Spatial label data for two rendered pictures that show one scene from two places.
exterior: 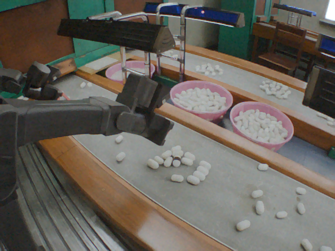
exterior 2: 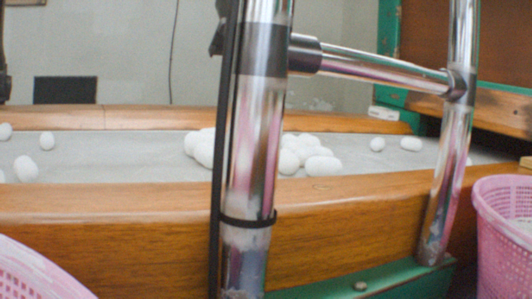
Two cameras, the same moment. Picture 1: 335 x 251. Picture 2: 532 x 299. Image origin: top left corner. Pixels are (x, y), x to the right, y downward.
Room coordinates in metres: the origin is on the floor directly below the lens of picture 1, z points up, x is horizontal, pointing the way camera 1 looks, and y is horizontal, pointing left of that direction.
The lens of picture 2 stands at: (0.88, -0.07, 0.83)
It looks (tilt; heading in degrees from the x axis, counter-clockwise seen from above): 11 degrees down; 113
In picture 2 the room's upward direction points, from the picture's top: 6 degrees clockwise
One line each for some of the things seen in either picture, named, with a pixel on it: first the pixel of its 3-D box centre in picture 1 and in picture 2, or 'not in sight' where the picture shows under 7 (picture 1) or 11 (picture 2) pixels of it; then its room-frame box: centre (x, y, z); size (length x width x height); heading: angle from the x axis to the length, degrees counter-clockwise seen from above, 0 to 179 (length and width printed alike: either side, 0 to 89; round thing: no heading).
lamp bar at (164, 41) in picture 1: (98, 29); not in sight; (0.73, 0.24, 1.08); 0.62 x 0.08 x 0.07; 51
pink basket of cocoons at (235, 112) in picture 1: (259, 129); not in sight; (0.61, -0.36, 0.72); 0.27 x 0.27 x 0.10
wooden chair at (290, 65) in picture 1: (279, 60); not in sight; (2.28, -1.38, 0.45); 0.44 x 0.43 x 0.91; 41
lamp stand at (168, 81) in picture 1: (179, 43); not in sight; (1.10, -0.06, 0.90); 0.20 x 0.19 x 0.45; 51
